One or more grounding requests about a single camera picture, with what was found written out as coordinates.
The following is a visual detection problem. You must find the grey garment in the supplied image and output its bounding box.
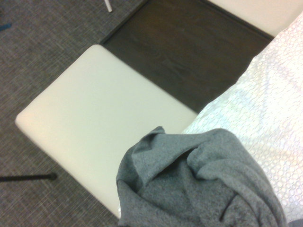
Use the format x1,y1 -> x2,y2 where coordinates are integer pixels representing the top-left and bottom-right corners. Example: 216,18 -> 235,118
116,126 -> 291,227

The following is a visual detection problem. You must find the white bench cushion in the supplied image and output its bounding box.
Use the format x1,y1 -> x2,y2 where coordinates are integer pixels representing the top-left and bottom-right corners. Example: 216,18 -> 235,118
15,44 -> 198,219

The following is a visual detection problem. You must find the dark wooden table top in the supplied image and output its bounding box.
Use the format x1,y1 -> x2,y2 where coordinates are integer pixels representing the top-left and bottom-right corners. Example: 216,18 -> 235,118
100,0 -> 275,114

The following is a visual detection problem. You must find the white textured bedspread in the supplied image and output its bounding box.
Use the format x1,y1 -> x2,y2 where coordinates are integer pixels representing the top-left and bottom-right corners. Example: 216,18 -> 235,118
117,16 -> 303,227

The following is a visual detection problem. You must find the black camera tripod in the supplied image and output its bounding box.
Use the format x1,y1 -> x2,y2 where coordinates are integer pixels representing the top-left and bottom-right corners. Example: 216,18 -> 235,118
0,173 -> 57,183

